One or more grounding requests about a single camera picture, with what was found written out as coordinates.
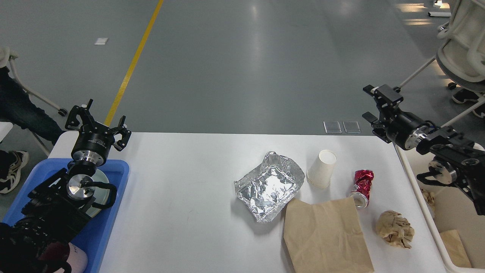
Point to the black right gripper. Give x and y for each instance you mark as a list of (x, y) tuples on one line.
[(402, 128)]

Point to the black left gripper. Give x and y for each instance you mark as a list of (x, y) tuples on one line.
[(93, 143)]

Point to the pink mug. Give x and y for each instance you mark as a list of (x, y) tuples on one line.
[(68, 253)]

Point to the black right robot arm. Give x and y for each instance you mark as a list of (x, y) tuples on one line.
[(456, 162)]

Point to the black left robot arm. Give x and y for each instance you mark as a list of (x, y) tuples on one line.
[(57, 210)]

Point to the crushed red can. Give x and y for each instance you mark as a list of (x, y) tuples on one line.
[(361, 190)]

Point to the walking person leg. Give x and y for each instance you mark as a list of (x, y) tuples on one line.
[(464, 95)]

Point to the seated person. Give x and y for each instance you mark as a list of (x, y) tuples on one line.
[(17, 108)]

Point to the white paper cup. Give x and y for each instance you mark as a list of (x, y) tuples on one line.
[(320, 172)]

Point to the blue plastic tray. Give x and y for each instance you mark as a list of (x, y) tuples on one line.
[(93, 239)]

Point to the crumpled brown paper ball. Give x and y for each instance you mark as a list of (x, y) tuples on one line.
[(395, 229)]

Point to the brown paper bag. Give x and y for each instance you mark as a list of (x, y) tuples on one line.
[(326, 237)]

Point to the crumpled aluminium foil tray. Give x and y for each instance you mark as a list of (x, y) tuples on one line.
[(267, 188)]

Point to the beige plastic bin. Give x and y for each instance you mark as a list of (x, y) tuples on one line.
[(444, 209)]

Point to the brown paper in bin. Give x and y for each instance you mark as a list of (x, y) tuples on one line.
[(455, 248)]

